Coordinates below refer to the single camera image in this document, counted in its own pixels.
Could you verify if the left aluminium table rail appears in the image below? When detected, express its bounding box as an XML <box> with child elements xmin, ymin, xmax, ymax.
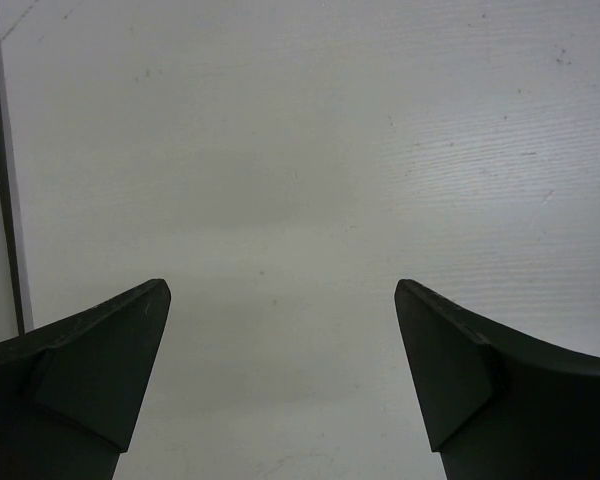
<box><xmin>0</xmin><ymin>0</ymin><xmax>35</xmax><ymax>336</ymax></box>

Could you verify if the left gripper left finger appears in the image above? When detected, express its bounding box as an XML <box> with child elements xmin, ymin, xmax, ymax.
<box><xmin>0</xmin><ymin>279</ymin><xmax>171</xmax><ymax>479</ymax></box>

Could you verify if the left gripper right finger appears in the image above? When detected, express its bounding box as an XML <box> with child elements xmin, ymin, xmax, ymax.
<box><xmin>394</xmin><ymin>279</ymin><xmax>600</xmax><ymax>479</ymax></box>

